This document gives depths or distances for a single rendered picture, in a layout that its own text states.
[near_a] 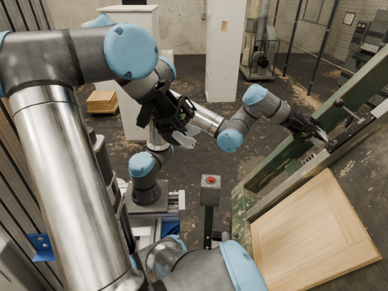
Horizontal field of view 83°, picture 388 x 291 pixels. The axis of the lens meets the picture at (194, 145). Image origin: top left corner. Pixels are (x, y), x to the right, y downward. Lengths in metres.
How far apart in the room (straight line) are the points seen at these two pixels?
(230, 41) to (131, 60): 4.15
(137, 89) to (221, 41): 4.00
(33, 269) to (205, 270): 0.83
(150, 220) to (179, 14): 8.00
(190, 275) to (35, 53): 0.34
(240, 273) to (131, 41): 0.34
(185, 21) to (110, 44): 8.43
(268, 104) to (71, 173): 0.63
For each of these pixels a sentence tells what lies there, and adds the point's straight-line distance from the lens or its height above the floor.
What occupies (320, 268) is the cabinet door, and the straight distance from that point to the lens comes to 0.92.
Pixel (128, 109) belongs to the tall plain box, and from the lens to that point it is 3.21.
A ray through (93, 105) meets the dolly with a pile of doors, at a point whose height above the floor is 0.21.
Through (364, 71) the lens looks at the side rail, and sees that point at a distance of 1.23.
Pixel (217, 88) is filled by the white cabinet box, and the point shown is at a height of 0.30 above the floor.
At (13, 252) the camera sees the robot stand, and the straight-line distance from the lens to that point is 1.02.
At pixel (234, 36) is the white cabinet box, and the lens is 4.46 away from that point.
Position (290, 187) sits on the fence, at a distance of 1.12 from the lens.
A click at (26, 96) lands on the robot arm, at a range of 0.32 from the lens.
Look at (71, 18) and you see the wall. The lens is 9.47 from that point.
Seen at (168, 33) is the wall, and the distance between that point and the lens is 8.80.
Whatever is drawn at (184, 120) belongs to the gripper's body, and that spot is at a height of 1.65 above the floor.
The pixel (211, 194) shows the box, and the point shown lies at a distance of 1.40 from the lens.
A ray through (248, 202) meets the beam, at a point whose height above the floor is 0.89.
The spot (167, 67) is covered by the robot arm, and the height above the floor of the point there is 1.65.
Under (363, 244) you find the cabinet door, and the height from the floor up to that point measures 1.29.
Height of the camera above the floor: 1.89
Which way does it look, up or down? 35 degrees down
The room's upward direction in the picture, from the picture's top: straight up
